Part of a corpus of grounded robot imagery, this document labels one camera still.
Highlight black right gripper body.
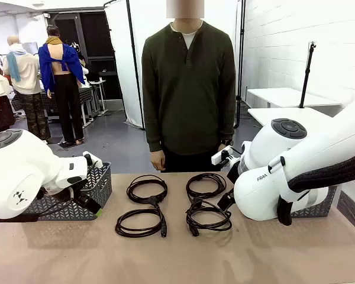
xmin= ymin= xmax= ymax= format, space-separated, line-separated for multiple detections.
xmin=226 ymin=161 xmax=241 ymax=184

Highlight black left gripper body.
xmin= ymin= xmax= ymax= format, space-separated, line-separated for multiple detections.
xmin=66 ymin=177 xmax=89 ymax=199

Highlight thin black cable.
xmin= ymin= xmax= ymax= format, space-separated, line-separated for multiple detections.
xmin=185 ymin=173 xmax=227 ymax=201

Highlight black loosely cable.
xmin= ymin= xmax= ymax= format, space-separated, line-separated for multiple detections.
xmin=185 ymin=198 xmax=233 ymax=237

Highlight person's right forearm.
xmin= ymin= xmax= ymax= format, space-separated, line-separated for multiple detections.
xmin=144 ymin=112 xmax=164 ymax=153

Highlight person's right hand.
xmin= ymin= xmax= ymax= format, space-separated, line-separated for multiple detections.
xmin=150 ymin=149 xmax=167 ymax=173

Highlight grey plastic lattice basket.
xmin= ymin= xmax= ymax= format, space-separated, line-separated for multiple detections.
xmin=20 ymin=161 xmax=112 ymax=221
xmin=291 ymin=185 xmax=340 ymax=219

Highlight person in green sweater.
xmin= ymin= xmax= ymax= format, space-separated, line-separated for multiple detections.
xmin=141 ymin=0 xmax=237 ymax=173

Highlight right arm black braided sleeve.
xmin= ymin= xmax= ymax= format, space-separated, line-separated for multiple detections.
xmin=276 ymin=147 xmax=355 ymax=227

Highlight black light stand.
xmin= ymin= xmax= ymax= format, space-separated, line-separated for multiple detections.
xmin=234 ymin=0 xmax=247 ymax=130

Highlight background person dark clothes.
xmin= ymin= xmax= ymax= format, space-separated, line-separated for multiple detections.
xmin=76 ymin=53 xmax=91 ymax=85

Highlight mannequin with blue garment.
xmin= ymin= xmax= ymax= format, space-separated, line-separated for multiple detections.
xmin=37 ymin=25 xmax=86 ymax=146

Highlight bald mannequin beige jacket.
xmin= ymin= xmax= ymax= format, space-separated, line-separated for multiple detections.
xmin=2 ymin=34 xmax=51 ymax=142

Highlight computer monitor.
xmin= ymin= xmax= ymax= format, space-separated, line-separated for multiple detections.
xmin=22 ymin=42 xmax=39 ymax=56

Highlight black framed partition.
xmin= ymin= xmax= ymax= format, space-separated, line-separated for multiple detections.
xmin=49 ymin=11 xmax=122 ymax=101

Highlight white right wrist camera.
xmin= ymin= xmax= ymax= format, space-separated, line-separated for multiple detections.
xmin=211 ymin=147 xmax=234 ymax=166

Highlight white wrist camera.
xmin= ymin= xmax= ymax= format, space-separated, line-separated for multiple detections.
xmin=82 ymin=150 xmax=104 ymax=169
xmin=211 ymin=147 xmax=234 ymax=166

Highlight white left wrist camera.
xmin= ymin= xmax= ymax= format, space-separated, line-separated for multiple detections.
xmin=82 ymin=150 xmax=104 ymax=169

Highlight black coiled cable USB plug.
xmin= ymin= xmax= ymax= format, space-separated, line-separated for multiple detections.
xmin=114 ymin=204 xmax=168 ymax=238

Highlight black coiled cable thick plug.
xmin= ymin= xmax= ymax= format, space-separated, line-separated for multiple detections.
xmin=125 ymin=174 xmax=169 ymax=208

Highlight white backdrop screen black frame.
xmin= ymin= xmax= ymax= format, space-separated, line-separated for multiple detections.
xmin=103 ymin=0 xmax=178 ymax=130

